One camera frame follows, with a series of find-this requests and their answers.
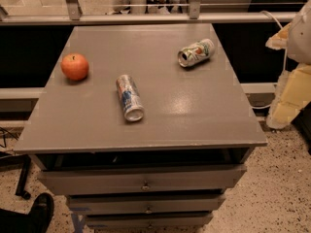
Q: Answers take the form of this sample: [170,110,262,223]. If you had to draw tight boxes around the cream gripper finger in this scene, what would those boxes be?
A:
[266,63,311,129]
[265,23,291,50]

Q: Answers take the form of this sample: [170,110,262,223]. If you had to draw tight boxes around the green white 7up can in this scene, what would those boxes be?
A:
[178,39,215,68]

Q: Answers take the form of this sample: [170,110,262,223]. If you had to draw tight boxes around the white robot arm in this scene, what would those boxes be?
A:
[265,1,311,129]

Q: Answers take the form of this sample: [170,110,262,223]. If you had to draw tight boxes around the silver blue energy drink can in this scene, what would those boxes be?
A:
[116,75,144,122]

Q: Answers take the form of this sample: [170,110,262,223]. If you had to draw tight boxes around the top grey drawer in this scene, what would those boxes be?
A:
[38,164,246,195]

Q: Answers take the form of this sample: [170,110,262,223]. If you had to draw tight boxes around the grey drawer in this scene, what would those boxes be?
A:
[86,212,213,229]
[67,193,225,215]
[38,164,246,195]

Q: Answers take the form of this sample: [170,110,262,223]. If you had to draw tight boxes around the grey drawer cabinet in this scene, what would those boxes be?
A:
[16,24,266,229]

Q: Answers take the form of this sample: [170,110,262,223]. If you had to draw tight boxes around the red orange apple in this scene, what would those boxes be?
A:
[60,53,89,81]

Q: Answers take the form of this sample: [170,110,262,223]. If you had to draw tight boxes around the bottom grey drawer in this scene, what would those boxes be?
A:
[86,212,213,229]

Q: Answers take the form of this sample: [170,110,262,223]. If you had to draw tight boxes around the middle grey drawer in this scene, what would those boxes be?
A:
[67,193,225,215]

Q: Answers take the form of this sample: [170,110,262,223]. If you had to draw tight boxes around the black shoe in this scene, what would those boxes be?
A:
[0,193,54,233]

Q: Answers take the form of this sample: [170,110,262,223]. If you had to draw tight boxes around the black chair base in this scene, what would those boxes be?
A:
[0,152,31,200]

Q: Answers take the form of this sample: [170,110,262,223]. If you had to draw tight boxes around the white cable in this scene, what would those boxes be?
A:
[251,10,290,110]

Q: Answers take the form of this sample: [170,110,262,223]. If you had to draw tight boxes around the metal railing frame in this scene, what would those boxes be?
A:
[0,0,310,25]

